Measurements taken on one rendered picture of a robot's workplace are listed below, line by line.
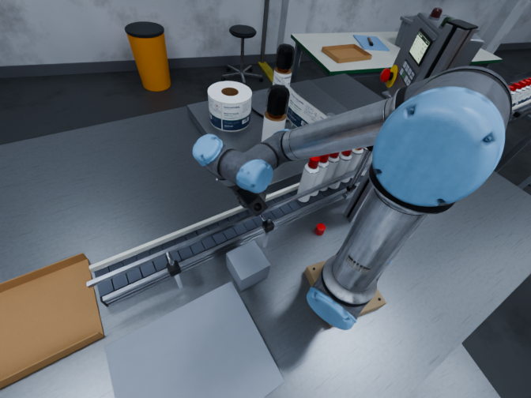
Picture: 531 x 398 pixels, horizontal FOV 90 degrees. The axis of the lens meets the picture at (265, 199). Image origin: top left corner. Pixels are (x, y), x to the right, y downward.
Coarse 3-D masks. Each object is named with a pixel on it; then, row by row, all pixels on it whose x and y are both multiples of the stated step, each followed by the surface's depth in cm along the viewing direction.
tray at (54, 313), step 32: (0, 288) 73; (32, 288) 76; (64, 288) 77; (0, 320) 70; (32, 320) 71; (64, 320) 71; (96, 320) 72; (0, 352) 65; (32, 352) 66; (64, 352) 65; (0, 384) 60
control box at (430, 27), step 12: (420, 24) 64; (432, 24) 60; (408, 36) 69; (432, 36) 58; (408, 48) 68; (468, 48) 57; (396, 60) 74; (408, 60) 68; (468, 60) 59; (396, 72) 73; (396, 84) 72
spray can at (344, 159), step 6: (348, 150) 92; (342, 156) 94; (348, 156) 94; (342, 162) 95; (348, 162) 96; (336, 168) 99; (342, 168) 98; (336, 174) 100; (342, 174) 100; (330, 186) 106; (336, 186) 105
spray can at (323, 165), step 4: (320, 156) 89; (324, 156) 88; (328, 156) 89; (320, 160) 90; (324, 160) 90; (320, 164) 91; (324, 164) 91; (328, 164) 92; (320, 168) 91; (324, 168) 91; (320, 172) 93; (324, 172) 93; (320, 176) 94; (324, 176) 96; (316, 180) 96; (320, 180) 96; (316, 184) 97; (320, 184) 98; (316, 192) 101; (312, 196) 102
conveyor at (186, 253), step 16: (320, 192) 105; (336, 192) 106; (288, 208) 98; (240, 224) 91; (256, 224) 92; (176, 240) 85; (208, 240) 86; (224, 240) 87; (144, 256) 80; (176, 256) 82; (192, 256) 82; (96, 272) 76; (128, 272) 77; (144, 272) 77; (112, 288) 73
